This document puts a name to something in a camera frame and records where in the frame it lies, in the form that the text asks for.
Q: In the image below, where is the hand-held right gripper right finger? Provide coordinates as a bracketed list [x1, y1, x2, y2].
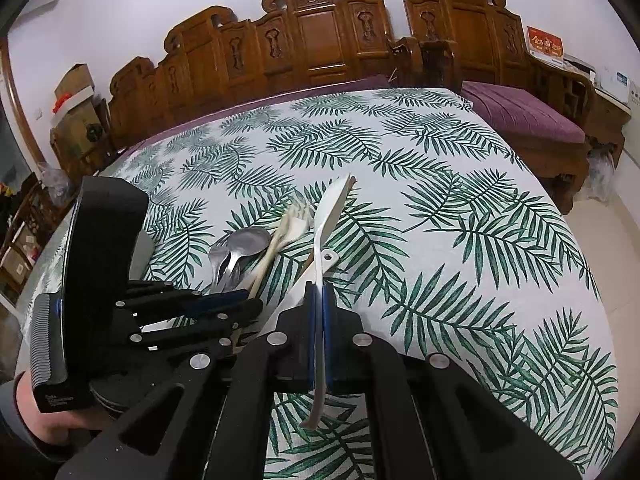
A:
[322, 284, 584, 480]

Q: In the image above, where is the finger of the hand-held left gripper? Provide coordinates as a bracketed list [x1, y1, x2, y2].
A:
[124, 282, 251, 315]
[127, 299, 264, 355]

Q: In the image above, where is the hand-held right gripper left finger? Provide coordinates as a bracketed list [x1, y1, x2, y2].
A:
[55, 281, 320, 480]

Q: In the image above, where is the small metal spoon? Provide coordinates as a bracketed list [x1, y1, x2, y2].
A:
[207, 239, 236, 293]

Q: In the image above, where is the large metal spoon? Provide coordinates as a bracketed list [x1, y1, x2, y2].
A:
[222, 226, 272, 292]

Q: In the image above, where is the white plastic spoon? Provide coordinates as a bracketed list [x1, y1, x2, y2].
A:
[277, 249, 342, 326]

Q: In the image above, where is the person's left hand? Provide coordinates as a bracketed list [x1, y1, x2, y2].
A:
[15, 372, 110, 454]

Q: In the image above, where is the wooden chair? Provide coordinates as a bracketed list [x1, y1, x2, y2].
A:
[0, 177, 68, 283]

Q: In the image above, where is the clear plastic bag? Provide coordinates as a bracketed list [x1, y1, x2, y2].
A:
[584, 146, 622, 207]
[39, 162, 77, 207]

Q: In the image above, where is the stack of cardboard boxes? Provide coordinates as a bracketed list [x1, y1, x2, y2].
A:
[49, 62, 110, 173]

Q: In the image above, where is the leaf-print tablecloth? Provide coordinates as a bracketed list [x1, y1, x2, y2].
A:
[47, 87, 622, 480]

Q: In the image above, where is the carved wooden bench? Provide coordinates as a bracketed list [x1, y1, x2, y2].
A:
[106, 0, 426, 152]

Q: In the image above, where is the purple seat cushion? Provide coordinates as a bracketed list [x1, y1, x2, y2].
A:
[460, 80, 587, 144]

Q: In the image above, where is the carved wooden armchair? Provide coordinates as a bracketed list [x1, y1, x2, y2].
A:
[403, 0, 592, 217]

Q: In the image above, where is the wooden side table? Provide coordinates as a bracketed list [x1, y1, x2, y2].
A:
[564, 60, 628, 162]

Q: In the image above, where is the red box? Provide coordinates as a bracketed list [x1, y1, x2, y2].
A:
[525, 25, 567, 62]

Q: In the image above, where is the white box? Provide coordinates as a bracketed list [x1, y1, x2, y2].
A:
[591, 66, 634, 109]

